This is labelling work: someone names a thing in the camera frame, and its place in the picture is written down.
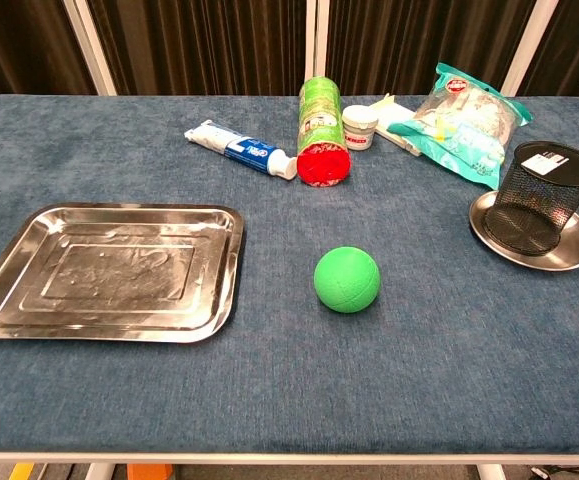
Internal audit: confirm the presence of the green ball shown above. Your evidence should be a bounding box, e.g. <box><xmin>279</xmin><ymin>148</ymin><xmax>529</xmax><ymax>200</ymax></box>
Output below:
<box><xmin>313</xmin><ymin>245</ymin><xmax>382</xmax><ymax>315</ymax></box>

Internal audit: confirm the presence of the black mesh cup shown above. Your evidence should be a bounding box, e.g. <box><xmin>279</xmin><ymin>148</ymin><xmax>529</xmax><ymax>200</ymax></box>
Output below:
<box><xmin>484</xmin><ymin>140</ymin><xmax>579</xmax><ymax>257</ymax></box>

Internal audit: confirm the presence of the white blue toothpaste tube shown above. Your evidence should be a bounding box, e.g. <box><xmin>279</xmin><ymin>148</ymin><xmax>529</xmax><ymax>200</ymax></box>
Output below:
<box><xmin>184</xmin><ymin>119</ymin><xmax>299</xmax><ymax>182</ymax></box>

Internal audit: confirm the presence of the green chips can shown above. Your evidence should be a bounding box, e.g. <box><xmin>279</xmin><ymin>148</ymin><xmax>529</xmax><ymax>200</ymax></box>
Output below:
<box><xmin>296</xmin><ymin>75</ymin><xmax>352</xmax><ymax>189</ymax></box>

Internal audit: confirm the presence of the small white jar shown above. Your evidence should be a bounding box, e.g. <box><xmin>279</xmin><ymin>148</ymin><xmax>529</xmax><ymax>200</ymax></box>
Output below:
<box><xmin>341</xmin><ymin>104</ymin><xmax>380</xmax><ymax>151</ymax></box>

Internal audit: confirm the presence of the beige flat packet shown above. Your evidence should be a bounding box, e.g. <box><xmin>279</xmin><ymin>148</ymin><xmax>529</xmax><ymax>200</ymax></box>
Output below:
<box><xmin>372</xmin><ymin>93</ymin><xmax>425</xmax><ymax>157</ymax></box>

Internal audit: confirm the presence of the blue felt table cover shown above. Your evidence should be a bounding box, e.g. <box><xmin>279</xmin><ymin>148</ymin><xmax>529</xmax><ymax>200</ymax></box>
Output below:
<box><xmin>0</xmin><ymin>94</ymin><xmax>579</xmax><ymax>456</ymax></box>

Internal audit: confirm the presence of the rectangular steel tray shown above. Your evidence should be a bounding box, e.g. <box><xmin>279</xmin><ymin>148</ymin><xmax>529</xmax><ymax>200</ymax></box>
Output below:
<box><xmin>0</xmin><ymin>202</ymin><xmax>246</xmax><ymax>345</ymax></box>

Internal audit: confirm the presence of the teal snack bag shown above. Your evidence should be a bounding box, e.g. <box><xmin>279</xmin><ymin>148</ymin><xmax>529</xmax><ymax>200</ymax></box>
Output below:
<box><xmin>386</xmin><ymin>61</ymin><xmax>534</xmax><ymax>190</ymax></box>

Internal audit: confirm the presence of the dark pleated curtain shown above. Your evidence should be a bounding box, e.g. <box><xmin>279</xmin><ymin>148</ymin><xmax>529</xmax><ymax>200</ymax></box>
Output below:
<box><xmin>326</xmin><ymin>0</ymin><xmax>538</xmax><ymax>96</ymax></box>
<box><xmin>0</xmin><ymin>0</ymin><xmax>95</xmax><ymax>104</ymax></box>
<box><xmin>518</xmin><ymin>0</ymin><xmax>579</xmax><ymax>97</ymax></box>
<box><xmin>88</xmin><ymin>0</ymin><xmax>315</xmax><ymax>96</ymax></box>

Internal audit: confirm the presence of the round steel plate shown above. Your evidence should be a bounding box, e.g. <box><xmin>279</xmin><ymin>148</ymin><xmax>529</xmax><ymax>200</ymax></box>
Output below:
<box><xmin>468</xmin><ymin>191</ymin><xmax>579</xmax><ymax>273</ymax></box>

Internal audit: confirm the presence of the white frame post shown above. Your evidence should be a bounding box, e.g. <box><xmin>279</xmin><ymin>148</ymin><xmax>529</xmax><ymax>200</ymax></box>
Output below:
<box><xmin>304</xmin><ymin>0</ymin><xmax>330</xmax><ymax>96</ymax></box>
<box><xmin>63</xmin><ymin>0</ymin><xmax>118</xmax><ymax>96</ymax></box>
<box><xmin>500</xmin><ymin>0</ymin><xmax>561</xmax><ymax>97</ymax></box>

